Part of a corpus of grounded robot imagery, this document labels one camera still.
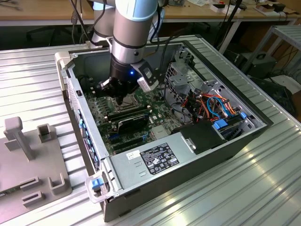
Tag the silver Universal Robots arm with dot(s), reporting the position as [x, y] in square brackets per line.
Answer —
[131, 30]

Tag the CPU socket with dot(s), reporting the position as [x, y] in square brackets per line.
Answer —
[128, 110]

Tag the black RAM slot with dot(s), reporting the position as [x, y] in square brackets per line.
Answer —
[129, 111]
[129, 115]

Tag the black expansion slot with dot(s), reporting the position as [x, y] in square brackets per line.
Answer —
[127, 142]

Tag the black graphics card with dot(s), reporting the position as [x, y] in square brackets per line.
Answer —
[132, 124]

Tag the green motherboard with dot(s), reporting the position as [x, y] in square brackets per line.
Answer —
[162, 113]

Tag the silver metal drive cage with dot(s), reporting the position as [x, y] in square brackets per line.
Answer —
[178, 80]

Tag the silver chipset heatsink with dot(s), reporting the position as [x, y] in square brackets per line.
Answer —
[161, 132]

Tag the silver power supply unit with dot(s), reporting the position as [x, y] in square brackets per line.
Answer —
[128, 169]

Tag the wooden desk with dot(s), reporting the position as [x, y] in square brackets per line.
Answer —
[47, 11]

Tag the black plastic shroud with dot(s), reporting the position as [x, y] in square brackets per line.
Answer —
[202, 139]

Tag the blue disk carrier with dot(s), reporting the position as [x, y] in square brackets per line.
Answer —
[219, 123]

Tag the blue case latch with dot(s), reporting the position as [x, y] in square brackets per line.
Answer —
[96, 184]

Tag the small white box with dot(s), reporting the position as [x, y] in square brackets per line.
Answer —
[218, 8]

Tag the black and silver PC case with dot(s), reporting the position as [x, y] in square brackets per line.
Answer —
[188, 183]

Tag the small blue plastic clip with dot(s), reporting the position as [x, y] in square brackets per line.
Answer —
[243, 115]

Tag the grey parts rack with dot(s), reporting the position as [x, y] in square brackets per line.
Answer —
[23, 164]

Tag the brown cardboard box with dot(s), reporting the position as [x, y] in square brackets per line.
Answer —
[265, 10]

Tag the black bracket wrist camera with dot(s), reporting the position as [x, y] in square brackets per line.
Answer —
[102, 88]

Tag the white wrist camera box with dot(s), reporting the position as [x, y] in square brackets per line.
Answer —
[147, 83]

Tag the grey metal frame table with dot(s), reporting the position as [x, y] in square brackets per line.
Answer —
[290, 33]

